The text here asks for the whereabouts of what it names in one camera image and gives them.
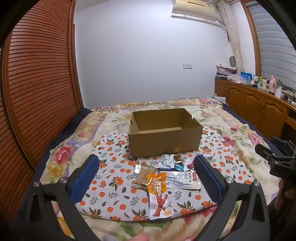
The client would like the orange chicken feet snack packet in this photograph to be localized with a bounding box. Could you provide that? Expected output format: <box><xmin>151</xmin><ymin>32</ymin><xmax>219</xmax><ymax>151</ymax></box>
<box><xmin>147</xmin><ymin>173</ymin><xmax>174</xmax><ymax>220</ymax></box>

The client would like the wooden window frame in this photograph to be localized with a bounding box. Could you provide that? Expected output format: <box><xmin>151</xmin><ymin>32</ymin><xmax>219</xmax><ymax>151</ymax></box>
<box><xmin>240</xmin><ymin>0</ymin><xmax>262</xmax><ymax>77</ymax></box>

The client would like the small silver snack packet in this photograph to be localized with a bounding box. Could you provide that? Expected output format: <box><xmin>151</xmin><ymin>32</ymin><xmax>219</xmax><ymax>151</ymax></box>
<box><xmin>160</xmin><ymin>154</ymin><xmax>175</xmax><ymax>169</ymax></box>

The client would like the clear brown cracker packet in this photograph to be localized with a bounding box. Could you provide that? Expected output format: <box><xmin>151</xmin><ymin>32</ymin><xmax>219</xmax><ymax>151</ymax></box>
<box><xmin>131</xmin><ymin>163</ymin><xmax>160</xmax><ymax>189</ymax></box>

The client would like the bed with navy sheet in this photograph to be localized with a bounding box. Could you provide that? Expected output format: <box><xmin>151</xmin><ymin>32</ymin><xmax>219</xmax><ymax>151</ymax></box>
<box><xmin>18</xmin><ymin>102</ymin><xmax>296</xmax><ymax>241</ymax></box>

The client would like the pile of pink papers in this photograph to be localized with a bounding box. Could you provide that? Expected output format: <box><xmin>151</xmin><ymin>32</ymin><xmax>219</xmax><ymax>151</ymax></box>
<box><xmin>216</xmin><ymin>64</ymin><xmax>238</xmax><ymax>81</ymax></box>

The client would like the louvered wooden wardrobe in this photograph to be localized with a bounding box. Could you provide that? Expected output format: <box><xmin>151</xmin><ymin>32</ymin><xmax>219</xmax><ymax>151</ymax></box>
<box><xmin>0</xmin><ymin>0</ymin><xmax>84</xmax><ymax>220</ymax></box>

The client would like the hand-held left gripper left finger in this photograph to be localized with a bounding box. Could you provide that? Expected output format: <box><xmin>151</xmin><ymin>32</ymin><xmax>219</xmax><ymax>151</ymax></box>
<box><xmin>22</xmin><ymin>154</ymin><xmax>100</xmax><ymax>241</ymax></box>

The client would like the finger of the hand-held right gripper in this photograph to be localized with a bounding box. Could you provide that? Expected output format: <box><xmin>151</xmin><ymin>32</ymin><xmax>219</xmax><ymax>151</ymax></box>
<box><xmin>270</xmin><ymin>136</ymin><xmax>296</xmax><ymax>155</ymax></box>
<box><xmin>255</xmin><ymin>143</ymin><xmax>278</xmax><ymax>163</ymax></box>

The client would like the grey window blind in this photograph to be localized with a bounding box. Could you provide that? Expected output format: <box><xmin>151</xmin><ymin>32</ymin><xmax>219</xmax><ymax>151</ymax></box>
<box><xmin>248</xmin><ymin>0</ymin><xmax>296</xmax><ymax>91</ymax></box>

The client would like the white air conditioner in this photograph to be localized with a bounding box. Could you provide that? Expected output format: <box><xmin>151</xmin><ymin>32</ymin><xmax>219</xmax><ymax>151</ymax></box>
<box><xmin>171</xmin><ymin>0</ymin><xmax>220</xmax><ymax>22</ymax></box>

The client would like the cluster of small cosmetic bottles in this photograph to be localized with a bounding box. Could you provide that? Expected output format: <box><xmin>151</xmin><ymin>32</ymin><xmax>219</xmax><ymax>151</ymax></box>
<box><xmin>251</xmin><ymin>75</ymin><xmax>270</xmax><ymax>90</ymax></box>

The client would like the clear plastic bag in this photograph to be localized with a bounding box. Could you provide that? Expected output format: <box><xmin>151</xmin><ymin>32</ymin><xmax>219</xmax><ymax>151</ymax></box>
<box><xmin>229</xmin><ymin>74</ymin><xmax>252</xmax><ymax>85</ymax></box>

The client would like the dark red snack packet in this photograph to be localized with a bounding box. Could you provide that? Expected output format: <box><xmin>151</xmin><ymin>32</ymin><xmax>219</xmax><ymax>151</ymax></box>
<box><xmin>184</xmin><ymin>159</ymin><xmax>197</xmax><ymax>172</ymax></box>

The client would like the wooden cabinet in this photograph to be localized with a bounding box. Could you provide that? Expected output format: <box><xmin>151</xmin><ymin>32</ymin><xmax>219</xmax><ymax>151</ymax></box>
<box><xmin>214</xmin><ymin>77</ymin><xmax>296</xmax><ymax>149</ymax></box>

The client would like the pink bottle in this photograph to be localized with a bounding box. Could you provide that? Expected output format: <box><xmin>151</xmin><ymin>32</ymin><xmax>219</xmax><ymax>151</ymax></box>
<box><xmin>268</xmin><ymin>75</ymin><xmax>277</xmax><ymax>94</ymax></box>

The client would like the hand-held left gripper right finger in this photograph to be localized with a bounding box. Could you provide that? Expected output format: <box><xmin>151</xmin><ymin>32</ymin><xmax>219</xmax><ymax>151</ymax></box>
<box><xmin>194</xmin><ymin>155</ymin><xmax>271</xmax><ymax>241</ymax></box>

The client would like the orange fruit print cushion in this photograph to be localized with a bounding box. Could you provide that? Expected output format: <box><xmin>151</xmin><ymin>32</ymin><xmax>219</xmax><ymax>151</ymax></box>
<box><xmin>79</xmin><ymin>130</ymin><xmax>255</xmax><ymax>223</ymax></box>

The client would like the person's right hand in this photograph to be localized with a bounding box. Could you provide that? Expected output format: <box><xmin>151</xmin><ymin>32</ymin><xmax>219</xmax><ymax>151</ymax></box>
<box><xmin>274</xmin><ymin>179</ymin><xmax>296</xmax><ymax>210</ymax></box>

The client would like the large white snack packet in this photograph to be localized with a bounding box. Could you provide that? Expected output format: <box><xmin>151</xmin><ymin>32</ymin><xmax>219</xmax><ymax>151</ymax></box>
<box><xmin>159</xmin><ymin>170</ymin><xmax>201</xmax><ymax>190</ymax></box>

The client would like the brown cardboard box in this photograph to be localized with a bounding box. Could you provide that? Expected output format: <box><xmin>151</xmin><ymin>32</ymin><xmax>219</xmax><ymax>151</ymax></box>
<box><xmin>128</xmin><ymin>108</ymin><xmax>204</xmax><ymax>160</ymax></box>

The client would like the cream curtain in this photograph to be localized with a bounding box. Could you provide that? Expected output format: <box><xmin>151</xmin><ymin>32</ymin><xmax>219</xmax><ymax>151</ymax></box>
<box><xmin>217</xmin><ymin>0</ymin><xmax>245</xmax><ymax>75</ymax></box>

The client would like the floral blanket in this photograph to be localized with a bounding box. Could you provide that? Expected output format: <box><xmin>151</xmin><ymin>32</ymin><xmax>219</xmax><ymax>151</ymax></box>
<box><xmin>39</xmin><ymin>98</ymin><xmax>285</xmax><ymax>241</ymax></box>

